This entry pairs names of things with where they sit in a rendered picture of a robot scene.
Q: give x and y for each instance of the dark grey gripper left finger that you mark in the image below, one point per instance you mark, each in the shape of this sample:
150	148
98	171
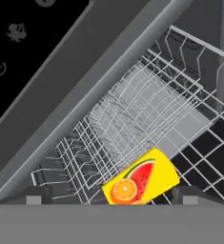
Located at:
34	194

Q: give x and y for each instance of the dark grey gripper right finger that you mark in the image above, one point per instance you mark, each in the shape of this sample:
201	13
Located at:
190	193

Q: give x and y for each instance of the yellow fruit print cup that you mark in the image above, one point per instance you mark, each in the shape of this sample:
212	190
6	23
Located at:
154	173

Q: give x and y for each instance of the grey dishwasher door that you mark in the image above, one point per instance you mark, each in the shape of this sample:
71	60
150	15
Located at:
69	63

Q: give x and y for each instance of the grey dishwasher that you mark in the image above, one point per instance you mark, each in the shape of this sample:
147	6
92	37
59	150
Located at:
208	19

